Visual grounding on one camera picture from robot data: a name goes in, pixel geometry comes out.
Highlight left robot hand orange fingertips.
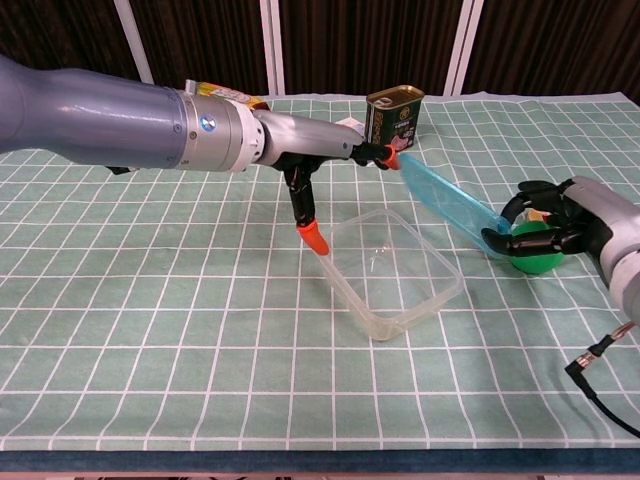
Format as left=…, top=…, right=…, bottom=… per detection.
left=252, top=108, right=401, bottom=257

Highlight green ball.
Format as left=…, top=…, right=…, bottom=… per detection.
left=508, top=221, right=566, bottom=276

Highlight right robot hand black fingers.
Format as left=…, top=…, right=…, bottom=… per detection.
left=480, top=175, right=640, bottom=289

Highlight green luncheon meat can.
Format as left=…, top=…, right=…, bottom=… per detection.
left=365, top=84, right=426, bottom=151

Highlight green checkered tablecloth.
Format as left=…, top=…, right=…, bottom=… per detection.
left=0, top=92, right=640, bottom=453

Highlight yellow label tea bottle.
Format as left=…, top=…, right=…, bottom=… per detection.
left=184, top=79, right=272, bottom=112

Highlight black cable with plug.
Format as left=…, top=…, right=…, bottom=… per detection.
left=564, top=321, right=640, bottom=442

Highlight white frame post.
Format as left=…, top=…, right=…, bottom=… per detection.
left=443, top=0, right=485, bottom=97
left=112, top=0, right=159, bottom=86
left=258, top=0, right=287, bottom=96

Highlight clear plastic container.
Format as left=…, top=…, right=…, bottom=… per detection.
left=318, top=208, right=464, bottom=343

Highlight translucent blue container lid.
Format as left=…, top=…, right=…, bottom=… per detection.
left=396, top=151, right=515, bottom=262

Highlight printed paper card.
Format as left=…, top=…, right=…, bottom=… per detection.
left=335, top=116, right=377, bottom=169

